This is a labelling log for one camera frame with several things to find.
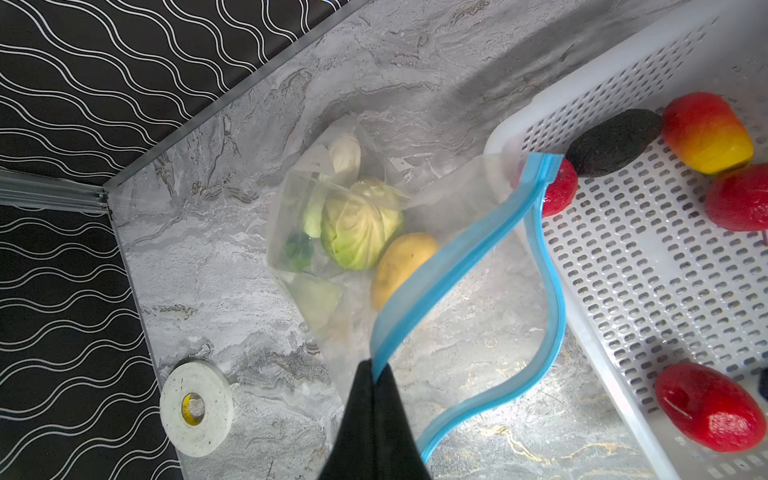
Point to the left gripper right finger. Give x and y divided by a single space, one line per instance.
396 454

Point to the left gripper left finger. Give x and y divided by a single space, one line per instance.
353 453

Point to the clear blue-zip bag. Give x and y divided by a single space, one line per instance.
477 326

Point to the green toy cabbage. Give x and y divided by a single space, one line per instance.
357 225

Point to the white toy radish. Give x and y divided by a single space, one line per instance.
337 163

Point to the small red toy apple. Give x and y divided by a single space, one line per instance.
561 192

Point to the red toy fruit front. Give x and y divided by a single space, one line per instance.
710 408

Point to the red toy fruit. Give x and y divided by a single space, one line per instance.
737 199
710 408

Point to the red yellow toy mango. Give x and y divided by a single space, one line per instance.
703 131

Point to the white tape roll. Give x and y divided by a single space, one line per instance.
196 408

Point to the white plastic perforated basket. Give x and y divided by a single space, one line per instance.
649 280

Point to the black toy avocado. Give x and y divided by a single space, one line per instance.
614 143

